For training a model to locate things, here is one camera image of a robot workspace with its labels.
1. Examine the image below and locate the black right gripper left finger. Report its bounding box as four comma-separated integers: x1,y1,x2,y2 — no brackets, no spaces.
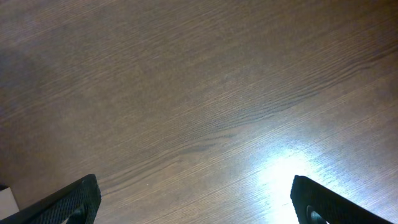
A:
1,174,101,224

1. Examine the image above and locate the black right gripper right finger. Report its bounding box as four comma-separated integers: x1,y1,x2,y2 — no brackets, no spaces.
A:
290,175,392,224

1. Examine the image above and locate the brown cardboard box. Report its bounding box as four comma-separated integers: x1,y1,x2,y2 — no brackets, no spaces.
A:
0,187,19,220

